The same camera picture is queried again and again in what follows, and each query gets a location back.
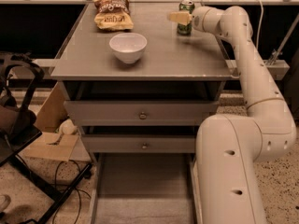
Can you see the brown yellow chip bag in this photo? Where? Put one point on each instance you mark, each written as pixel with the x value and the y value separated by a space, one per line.
pixel 113 15

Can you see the cardboard box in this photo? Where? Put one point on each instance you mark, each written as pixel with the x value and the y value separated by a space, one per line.
pixel 51 144

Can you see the white plastic bottle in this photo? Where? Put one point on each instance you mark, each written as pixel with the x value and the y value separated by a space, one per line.
pixel 67 127

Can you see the black chair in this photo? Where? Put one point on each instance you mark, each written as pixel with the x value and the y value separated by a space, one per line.
pixel 18 131

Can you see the white ceramic bowl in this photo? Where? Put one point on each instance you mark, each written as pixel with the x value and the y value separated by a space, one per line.
pixel 128 47

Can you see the grey middle drawer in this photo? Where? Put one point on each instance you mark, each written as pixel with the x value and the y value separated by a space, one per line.
pixel 138 143

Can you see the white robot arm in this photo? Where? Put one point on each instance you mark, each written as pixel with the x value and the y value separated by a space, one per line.
pixel 228 145

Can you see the grey top drawer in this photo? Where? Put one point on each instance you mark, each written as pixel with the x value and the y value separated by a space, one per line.
pixel 139 113

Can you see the grey metal rail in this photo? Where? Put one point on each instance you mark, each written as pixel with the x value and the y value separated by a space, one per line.
pixel 277 70

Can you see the grey drawer cabinet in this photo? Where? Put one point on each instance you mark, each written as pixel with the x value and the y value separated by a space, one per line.
pixel 146 91

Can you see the grey open bottom drawer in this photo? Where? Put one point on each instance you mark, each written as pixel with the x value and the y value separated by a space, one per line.
pixel 144 189

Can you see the green soda can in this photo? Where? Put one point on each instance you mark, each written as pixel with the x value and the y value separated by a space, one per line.
pixel 185 6

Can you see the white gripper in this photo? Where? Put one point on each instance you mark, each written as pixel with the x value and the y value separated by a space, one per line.
pixel 198 20

